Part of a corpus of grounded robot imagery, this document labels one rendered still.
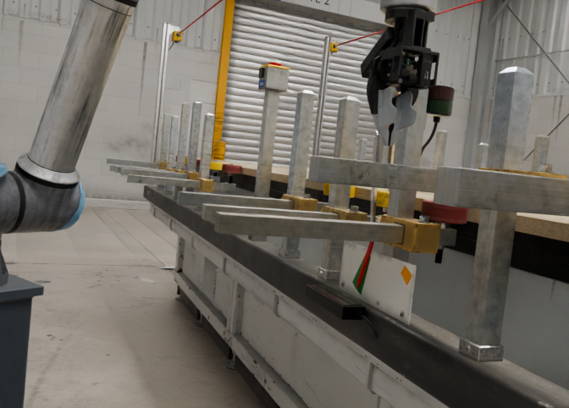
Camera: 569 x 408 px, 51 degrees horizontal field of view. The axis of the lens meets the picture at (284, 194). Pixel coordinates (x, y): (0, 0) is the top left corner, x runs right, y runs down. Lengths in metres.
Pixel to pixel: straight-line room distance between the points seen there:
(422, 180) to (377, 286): 0.40
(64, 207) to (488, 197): 1.23
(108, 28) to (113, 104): 7.41
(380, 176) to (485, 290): 0.26
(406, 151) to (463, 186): 0.61
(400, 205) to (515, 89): 0.31
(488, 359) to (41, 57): 8.22
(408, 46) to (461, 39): 10.63
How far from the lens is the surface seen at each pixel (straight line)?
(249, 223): 0.92
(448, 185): 0.47
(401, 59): 0.97
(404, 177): 0.73
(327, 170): 0.68
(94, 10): 1.43
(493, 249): 0.88
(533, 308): 1.13
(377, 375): 1.19
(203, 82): 9.13
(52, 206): 1.54
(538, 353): 1.13
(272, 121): 1.77
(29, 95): 8.74
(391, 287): 1.07
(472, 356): 0.91
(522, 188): 0.50
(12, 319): 1.50
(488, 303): 0.89
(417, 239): 1.02
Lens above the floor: 0.95
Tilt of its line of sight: 3 degrees down
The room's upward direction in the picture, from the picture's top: 6 degrees clockwise
